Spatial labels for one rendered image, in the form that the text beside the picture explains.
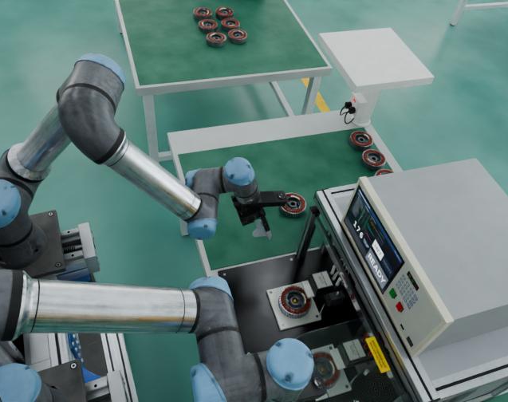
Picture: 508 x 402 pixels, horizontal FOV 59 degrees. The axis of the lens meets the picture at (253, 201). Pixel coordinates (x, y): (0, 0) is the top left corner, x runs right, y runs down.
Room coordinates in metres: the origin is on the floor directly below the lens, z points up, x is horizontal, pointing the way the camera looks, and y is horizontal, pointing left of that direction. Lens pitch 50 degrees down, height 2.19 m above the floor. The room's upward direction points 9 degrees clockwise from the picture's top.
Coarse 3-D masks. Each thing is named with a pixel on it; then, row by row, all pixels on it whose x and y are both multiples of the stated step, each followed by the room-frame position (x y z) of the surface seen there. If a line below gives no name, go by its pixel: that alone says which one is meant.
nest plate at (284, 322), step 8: (280, 288) 0.79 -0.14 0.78; (272, 296) 0.75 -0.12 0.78; (272, 304) 0.72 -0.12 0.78; (288, 304) 0.73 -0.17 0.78; (312, 304) 0.75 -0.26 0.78; (280, 312) 0.70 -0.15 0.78; (312, 312) 0.72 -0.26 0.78; (280, 320) 0.67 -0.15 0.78; (288, 320) 0.67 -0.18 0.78; (296, 320) 0.68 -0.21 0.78; (304, 320) 0.68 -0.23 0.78; (312, 320) 0.69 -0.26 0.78; (280, 328) 0.64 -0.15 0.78; (288, 328) 0.65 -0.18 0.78
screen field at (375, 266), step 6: (372, 252) 0.71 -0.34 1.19; (366, 258) 0.72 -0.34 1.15; (372, 258) 0.70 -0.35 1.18; (372, 264) 0.69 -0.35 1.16; (378, 264) 0.68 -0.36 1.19; (372, 270) 0.68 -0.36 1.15; (378, 270) 0.67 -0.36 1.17; (378, 276) 0.66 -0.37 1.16; (384, 276) 0.65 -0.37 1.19; (384, 282) 0.64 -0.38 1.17
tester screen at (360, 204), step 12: (360, 192) 0.84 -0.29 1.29; (360, 204) 0.82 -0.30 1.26; (348, 216) 0.85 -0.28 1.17; (360, 216) 0.80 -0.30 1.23; (372, 216) 0.77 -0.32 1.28; (360, 228) 0.78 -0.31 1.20; (372, 228) 0.75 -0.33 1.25; (360, 240) 0.77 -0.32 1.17; (372, 240) 0.73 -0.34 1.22; (384, 240) 0.70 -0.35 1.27; (384, 252) 0.68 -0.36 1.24; (396, 252) 0.65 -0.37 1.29; (396, 264) 0.64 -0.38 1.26
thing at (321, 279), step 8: (320, 272) 0.79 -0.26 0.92; (328, 272) 0.80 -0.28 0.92; (336, 272) 0.81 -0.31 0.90; (312, 280) 0.76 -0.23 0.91; (320, 280) 0.76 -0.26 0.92; (328, 280) 0.77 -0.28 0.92; (336, 280) 0.79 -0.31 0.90; (352, 280) 0.80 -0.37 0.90; (304, 288) 0.75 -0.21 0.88; (312, 288) 0.75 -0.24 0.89; (320, 288) 0.73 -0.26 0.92; (328, 288) 0.74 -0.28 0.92; (336, 288) 0.76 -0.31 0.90; (344, 288) 0.76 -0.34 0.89; (312, 296) 0.72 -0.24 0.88
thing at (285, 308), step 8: (288, 288) 0.77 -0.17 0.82; (296, 288) 0.78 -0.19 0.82; (280, 296) 0.74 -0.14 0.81; (288, 296) 0.75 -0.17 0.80; (296, 296) 0.76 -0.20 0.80; (304, 296) 0.75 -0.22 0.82; (280, 304) 0.71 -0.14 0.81; (296, 304) 0.72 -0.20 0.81; (304, 304) 0.72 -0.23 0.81; (288, 312) 0.68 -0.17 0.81; (296, 312) 0.69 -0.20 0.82; (304, 312) 0.69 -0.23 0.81
